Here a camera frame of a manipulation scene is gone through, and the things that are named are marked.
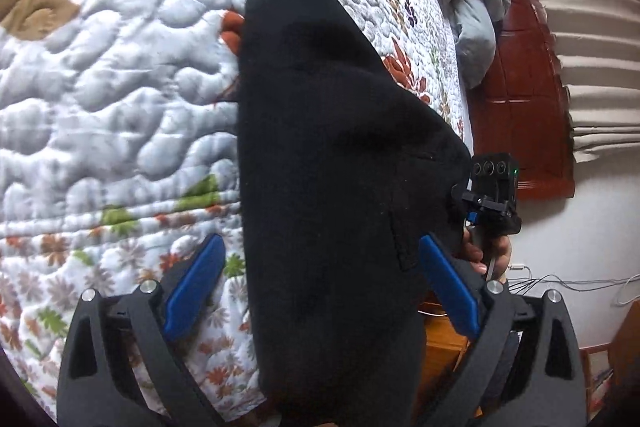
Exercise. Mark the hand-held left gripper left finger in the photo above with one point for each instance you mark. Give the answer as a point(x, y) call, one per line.
point(195, 287)

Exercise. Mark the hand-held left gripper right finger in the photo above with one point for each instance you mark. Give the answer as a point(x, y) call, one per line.
point(450, 289)

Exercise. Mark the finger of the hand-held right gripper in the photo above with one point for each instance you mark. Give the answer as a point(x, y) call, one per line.
point(467, 202)

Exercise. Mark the black pants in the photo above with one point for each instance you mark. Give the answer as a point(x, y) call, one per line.
point(325, 157)

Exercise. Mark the person's right hand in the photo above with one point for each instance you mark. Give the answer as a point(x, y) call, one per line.
point(500, 257)

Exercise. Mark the wooden nightstand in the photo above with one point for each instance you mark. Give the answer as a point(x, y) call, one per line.
point(442, 347)

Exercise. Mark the red-brown wooden headboard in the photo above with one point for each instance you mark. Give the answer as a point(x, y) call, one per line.
point(520, 72)

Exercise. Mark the beige pleated curtain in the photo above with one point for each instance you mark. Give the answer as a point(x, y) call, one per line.
point(590, 57)

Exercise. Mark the white floral quilted bedspread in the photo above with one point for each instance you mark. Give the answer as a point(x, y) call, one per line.
point(125, 82)

